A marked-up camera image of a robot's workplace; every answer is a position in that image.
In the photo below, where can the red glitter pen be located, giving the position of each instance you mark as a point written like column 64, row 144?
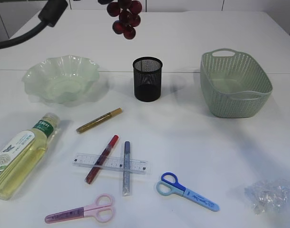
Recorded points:
column 100, row 161

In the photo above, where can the yellow tea bottle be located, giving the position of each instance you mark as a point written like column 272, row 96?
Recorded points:
column 23, row 152

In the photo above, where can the pink purple scissors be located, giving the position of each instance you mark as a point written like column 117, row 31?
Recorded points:
column 102, row 210

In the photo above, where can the blue scissors with cap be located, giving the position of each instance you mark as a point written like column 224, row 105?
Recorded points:
column 166, row 188

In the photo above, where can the clear plastic ruler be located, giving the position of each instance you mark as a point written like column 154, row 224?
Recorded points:
column 112, row 163

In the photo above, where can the silver glitter pen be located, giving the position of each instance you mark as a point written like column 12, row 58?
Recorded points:
column 126, row 170

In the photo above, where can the green woven plastic basket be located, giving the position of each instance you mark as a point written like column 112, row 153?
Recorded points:
column 233, row 86

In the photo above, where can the black mesh pen cup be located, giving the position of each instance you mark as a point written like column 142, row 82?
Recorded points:
column 147, row 78

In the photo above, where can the clear plastic sheet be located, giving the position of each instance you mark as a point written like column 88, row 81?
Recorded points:
column 269, row 196

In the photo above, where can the gold glitter pen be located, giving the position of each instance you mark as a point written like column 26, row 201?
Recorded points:
column 99, row 120

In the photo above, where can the purple artificial grape bunch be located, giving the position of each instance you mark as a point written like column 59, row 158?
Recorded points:
column 128, row 14

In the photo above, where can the pale green wavy plate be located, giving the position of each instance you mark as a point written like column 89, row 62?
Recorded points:
column 61, row 79

